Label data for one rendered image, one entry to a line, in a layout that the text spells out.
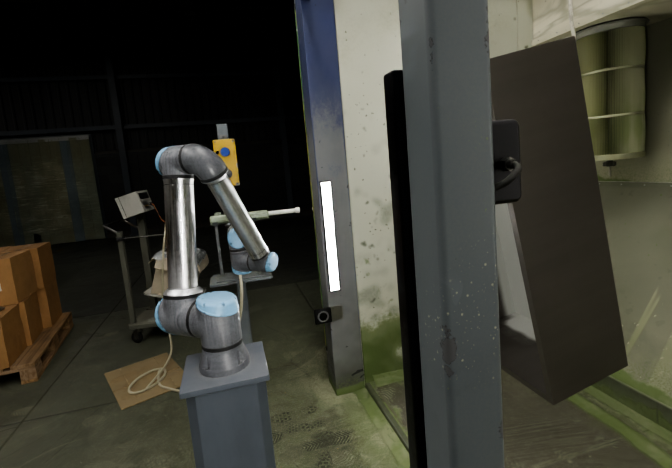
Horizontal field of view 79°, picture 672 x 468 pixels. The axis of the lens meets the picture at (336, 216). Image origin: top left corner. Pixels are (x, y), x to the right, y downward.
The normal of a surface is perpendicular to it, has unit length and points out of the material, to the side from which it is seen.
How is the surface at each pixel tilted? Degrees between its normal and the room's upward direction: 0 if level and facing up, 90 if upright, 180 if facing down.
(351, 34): 90
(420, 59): 90
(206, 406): 90
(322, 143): 90
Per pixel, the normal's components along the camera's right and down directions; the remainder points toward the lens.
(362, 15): 0.26, 0.10
